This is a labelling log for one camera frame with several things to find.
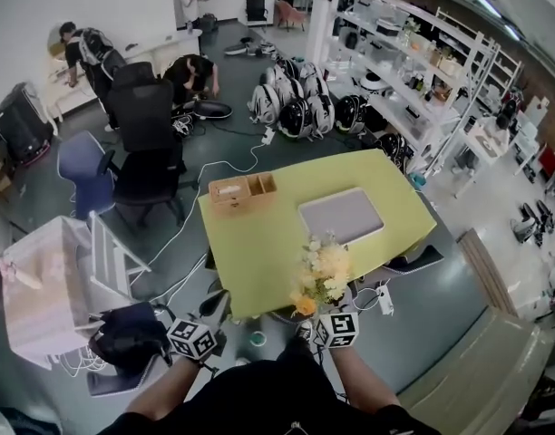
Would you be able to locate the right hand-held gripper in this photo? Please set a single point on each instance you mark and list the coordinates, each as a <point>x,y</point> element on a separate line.
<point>336,330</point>

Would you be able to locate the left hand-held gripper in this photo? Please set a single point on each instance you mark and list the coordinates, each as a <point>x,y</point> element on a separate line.
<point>191,339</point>

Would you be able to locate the yellow and white flower bouquet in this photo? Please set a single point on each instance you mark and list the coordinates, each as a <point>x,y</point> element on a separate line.
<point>327,265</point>

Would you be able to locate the grey tray with white rim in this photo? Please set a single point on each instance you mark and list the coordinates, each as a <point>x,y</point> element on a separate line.
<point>341,213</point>

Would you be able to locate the person's right forearm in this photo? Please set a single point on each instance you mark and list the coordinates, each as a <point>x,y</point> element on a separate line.
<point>363,379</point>

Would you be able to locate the person's left forearm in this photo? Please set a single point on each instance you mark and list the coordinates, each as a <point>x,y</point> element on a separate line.
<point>168,392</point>

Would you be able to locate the person's black sneaker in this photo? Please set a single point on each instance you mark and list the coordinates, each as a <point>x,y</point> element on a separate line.
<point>304,330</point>

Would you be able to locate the white power strip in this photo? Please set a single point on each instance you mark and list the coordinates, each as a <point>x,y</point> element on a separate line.
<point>267,136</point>
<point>385,299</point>

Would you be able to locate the yellow-green table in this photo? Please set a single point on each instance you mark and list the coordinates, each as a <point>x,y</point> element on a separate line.
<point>259,252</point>

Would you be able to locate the person's black clothes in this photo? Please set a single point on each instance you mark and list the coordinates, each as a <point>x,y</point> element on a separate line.
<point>268,401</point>

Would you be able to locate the grey mesh chair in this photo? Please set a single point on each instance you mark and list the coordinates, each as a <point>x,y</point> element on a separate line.
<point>413,261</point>

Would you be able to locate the white metal rack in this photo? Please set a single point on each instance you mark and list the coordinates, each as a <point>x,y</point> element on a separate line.
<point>110,256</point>

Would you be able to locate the wicker tissue box organizer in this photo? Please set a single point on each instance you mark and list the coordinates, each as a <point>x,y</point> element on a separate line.
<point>241,190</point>

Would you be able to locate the blue-grey chair with white rim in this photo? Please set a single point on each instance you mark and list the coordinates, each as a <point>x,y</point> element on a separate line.
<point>114,383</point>

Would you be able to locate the teal bin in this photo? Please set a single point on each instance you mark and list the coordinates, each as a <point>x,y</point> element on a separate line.
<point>416,180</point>

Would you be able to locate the pale pink storage cart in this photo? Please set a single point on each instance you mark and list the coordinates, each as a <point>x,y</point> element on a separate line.
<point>41,288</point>

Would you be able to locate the blue chair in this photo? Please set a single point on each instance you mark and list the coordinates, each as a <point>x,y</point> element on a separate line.
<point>87,175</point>

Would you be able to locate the black and white bag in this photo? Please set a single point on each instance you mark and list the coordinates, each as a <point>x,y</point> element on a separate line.
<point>182,125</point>

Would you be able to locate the black office chair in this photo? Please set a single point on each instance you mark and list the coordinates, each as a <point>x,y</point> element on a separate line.
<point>146,129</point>

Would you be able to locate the black oval case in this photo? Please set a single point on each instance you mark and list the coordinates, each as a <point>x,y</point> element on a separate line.
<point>211,109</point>

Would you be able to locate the cluster of black-white backpacks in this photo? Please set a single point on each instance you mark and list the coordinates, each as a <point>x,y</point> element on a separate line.
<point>300,107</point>

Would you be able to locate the white round appliance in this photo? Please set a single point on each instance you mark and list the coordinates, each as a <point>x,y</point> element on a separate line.
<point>372,82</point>

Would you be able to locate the black wheeled case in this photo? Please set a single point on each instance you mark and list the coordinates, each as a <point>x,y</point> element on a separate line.
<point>19,125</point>

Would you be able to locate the white vanity desk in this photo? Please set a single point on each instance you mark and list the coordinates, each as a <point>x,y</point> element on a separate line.
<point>168,43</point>

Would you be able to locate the white shelf rack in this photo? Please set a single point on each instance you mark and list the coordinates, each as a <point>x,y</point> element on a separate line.
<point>395,61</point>

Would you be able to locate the small black chair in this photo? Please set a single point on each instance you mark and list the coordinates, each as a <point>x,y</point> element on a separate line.
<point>256,8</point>

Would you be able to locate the salmon armchair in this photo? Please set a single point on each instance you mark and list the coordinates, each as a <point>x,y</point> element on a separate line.
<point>290,14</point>

